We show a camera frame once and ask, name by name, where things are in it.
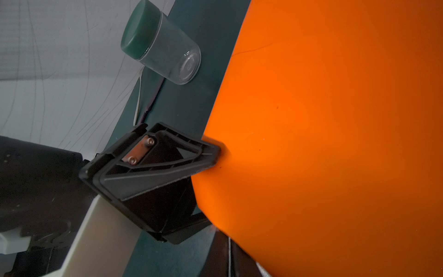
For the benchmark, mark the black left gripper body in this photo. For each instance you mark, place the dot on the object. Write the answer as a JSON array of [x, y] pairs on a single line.
[[167, 213]]

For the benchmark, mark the orange wrapping paper sheet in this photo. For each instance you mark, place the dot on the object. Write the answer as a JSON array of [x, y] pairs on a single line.
[[330, 120]]

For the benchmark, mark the blue serrated knife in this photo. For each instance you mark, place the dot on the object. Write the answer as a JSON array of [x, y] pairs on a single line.
[[153, 98]]

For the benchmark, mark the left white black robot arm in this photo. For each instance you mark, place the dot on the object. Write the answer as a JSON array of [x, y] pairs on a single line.
[[43, 204]]

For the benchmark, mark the silver metal fork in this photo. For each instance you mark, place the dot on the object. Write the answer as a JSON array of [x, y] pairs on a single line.
[[137, 110]]

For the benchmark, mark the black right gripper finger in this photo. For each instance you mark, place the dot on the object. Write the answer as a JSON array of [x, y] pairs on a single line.
[[228, 259]]

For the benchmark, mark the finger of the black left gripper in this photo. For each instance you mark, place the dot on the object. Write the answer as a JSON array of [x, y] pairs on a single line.
[[174, 156]]

